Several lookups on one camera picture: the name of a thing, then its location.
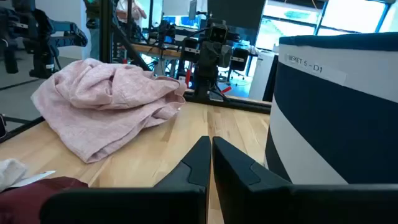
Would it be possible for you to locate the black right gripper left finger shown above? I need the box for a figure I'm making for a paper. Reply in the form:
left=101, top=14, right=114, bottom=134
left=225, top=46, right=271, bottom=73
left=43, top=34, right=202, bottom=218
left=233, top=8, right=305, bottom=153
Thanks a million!
left=39, top=135, right=213, bottom=224

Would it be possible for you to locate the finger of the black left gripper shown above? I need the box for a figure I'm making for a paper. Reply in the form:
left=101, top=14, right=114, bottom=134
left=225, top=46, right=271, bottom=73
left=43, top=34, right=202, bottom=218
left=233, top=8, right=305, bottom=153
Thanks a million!
left=198, top=41, right=220, bottom=78
left=217, top=44, right=233, bottom=68

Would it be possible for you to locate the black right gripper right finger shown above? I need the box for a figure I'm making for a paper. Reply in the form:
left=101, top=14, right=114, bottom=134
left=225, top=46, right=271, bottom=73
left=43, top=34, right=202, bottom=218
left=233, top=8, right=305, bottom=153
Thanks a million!
left=212, top=136, right=398, bottom=224

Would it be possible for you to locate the pink knit garment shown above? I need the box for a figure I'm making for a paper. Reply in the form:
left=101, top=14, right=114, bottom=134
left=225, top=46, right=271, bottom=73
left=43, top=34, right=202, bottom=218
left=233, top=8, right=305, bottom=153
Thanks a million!
left=30, top=57, right=188, bottom=164

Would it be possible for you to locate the maroon garment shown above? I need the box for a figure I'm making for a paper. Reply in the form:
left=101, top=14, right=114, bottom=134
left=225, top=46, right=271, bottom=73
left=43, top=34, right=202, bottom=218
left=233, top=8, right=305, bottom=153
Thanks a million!
left=0, top=176, right=90, bottom=224

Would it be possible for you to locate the computer monitor blue screen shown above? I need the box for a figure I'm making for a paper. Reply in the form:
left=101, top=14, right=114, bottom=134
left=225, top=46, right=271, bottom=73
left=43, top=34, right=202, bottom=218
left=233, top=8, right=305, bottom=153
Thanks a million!
left=161, top=14, right=203, bottom=30

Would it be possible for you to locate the wooden desk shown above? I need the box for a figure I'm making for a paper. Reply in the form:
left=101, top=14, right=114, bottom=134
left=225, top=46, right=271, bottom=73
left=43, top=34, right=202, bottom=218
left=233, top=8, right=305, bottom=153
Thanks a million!
left=130, top=42, right=187, bottom=59

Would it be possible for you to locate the white cabinet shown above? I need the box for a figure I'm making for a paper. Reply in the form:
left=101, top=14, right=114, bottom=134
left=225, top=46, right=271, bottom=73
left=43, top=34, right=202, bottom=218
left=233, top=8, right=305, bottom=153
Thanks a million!
left=248, top=50, right=278, bottom=101

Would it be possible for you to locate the large black screen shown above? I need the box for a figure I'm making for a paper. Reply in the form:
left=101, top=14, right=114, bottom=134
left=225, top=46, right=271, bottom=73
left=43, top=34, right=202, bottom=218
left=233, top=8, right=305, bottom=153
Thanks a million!
left=206, top=0, right=267, bottom=32

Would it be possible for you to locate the person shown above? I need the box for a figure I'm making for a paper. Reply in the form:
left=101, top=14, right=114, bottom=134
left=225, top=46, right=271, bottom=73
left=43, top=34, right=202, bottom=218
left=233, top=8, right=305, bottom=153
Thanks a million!
left=82, top=0, right=104, bottom=60
left=115, top=0, right=147, bottom=29

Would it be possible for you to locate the white basket label tape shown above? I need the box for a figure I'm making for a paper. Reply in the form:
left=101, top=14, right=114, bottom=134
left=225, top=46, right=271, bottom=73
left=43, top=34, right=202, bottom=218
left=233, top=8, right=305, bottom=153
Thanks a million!
left=284, top=52, right=348, bottom=86

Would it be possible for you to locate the navy white striped fabric basket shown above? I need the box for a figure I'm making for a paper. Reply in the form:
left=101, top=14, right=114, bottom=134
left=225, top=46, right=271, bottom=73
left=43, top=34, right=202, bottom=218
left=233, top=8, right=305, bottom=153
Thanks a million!
left=263, top=32, right=398, bottom=185

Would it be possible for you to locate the black background robot rig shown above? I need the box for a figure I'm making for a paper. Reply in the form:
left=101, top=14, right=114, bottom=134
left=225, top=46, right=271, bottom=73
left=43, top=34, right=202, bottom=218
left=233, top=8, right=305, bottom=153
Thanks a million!
left=0, top=0, right=89, bottom=80

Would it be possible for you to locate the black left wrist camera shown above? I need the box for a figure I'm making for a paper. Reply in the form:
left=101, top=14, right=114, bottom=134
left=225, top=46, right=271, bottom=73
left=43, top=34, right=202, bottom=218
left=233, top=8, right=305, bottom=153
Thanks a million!
left=208, top=22, right=228, bottom=44

